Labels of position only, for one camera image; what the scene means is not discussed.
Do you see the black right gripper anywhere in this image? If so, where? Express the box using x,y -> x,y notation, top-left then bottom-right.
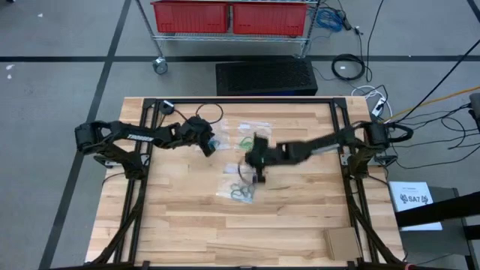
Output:
244,133 -> 292,170

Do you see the black perforated platform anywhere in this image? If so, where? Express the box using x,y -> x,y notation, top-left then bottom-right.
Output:
214,58 -> 319,97

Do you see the red plastic storage bin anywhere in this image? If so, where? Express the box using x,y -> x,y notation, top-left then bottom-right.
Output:
151,0 -> 231,35
231,1 -> 309,38

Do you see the small cardboard box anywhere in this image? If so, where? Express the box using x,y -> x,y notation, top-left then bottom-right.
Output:
324,226 -> 362,262

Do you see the white power strip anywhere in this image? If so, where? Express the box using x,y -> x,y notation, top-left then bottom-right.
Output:
370,96 -> 387,118

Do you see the white paper sign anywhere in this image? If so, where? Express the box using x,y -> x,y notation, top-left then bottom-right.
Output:
388,181 -> 444,232

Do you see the black metal beam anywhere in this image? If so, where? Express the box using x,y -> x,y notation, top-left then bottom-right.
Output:
393,190 -> 480,229

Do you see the grey cart top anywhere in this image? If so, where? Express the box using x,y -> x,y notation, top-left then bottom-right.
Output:
397,186 -> 480,270

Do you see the grey floor device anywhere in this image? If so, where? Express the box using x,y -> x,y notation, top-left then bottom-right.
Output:
468,92 -> 480,132

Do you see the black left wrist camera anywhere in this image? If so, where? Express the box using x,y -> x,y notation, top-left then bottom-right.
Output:
202,141 -> 218,158

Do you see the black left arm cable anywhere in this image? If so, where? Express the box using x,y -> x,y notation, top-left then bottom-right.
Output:
194,102 -> 225,125

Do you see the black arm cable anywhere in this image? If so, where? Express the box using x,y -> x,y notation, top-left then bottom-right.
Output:
194,102 -> 225,125
237,160 -> 258,185

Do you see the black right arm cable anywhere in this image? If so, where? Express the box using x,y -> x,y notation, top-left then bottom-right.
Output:
237,160 -> 258,185

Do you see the black aluminium table frame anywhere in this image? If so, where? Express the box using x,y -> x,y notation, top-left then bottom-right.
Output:
88,96 -> 408,270

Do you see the chrome wire shelving rack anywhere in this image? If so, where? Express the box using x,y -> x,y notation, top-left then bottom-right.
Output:
133,0 -> 323,75

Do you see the white cable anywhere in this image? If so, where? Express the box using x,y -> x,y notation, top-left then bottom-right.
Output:
350,85 -> 394,120

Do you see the black cable coil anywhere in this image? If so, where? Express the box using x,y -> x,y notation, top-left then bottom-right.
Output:
331,53 -> 367,82

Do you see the blue cable coil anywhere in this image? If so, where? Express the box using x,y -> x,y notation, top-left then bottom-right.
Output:
315,7 -> 345,33

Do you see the black floor cable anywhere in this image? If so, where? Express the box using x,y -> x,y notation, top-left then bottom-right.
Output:
365,0 -> 386,83

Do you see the yellow floor cable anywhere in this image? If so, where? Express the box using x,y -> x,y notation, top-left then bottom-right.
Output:
389,85 -> 480,120

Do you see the long taut black cable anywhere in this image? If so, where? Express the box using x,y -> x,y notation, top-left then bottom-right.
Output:
401,48 -> 480,122

